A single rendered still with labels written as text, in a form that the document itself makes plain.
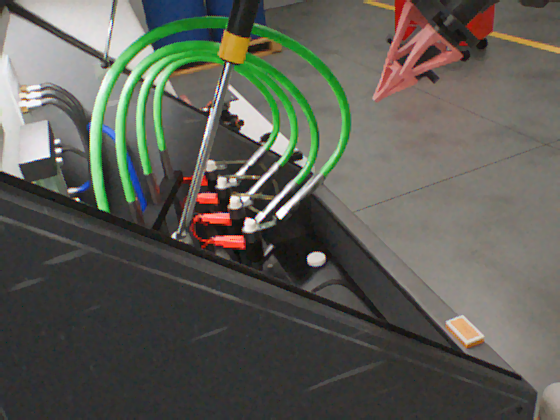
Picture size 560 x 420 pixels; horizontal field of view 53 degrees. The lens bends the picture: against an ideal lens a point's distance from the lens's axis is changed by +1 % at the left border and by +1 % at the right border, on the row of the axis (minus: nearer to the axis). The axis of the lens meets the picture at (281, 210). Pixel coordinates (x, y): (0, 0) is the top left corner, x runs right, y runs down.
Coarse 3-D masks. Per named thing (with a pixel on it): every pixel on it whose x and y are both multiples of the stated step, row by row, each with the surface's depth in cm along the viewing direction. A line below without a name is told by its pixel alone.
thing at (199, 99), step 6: (204, 90) 181; (210, 90) 180; (216, 90) 179; (228, 90) 178; (180, 96) 178; (186, 96) 178; (192, 96) 177; (198, 96) 176; (204, 96) 176; (210, 96) 175; (228, 96) 173; (234, 96) 172; (186, 102) 173; (192, 102) 172; (198, 102) 172; (204, 102) 171; (198, 108) 167; (204, 108) 167
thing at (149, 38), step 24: (168, 24) 68; (192, 24) 69; (216, 24) 70; (144, 48) 68; (120, 72) 68; (336, 96) 81; (96, 120) 70; (96, 144) 71; (96, 168) 73; (96, 192) 74
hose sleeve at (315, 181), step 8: (312, 176) 87; (320, 176) 86; (312, 184) 86; (320, 184) 87; (304, 192) 86; (312, 192) 87; (296, 200) 87; (304, 200) 87; (288, 208) 87; (296, 208) 87
